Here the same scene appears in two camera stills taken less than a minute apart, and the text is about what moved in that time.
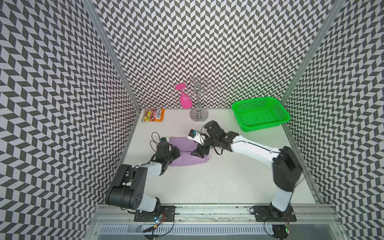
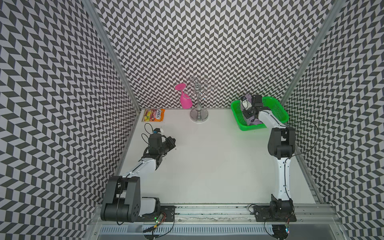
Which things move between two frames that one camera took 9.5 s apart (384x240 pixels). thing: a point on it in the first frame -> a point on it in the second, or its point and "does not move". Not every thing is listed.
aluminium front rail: [321, 214] does not move
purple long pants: [186, 146] -> [249, 121]
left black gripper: [175, 150] -> [171, 144]
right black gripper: [198, 153] -> [247, 115]
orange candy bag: [153, 115] does not move
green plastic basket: [252, 114] does not move
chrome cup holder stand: [202, 88] does not move
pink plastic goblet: [185, 99] does not move
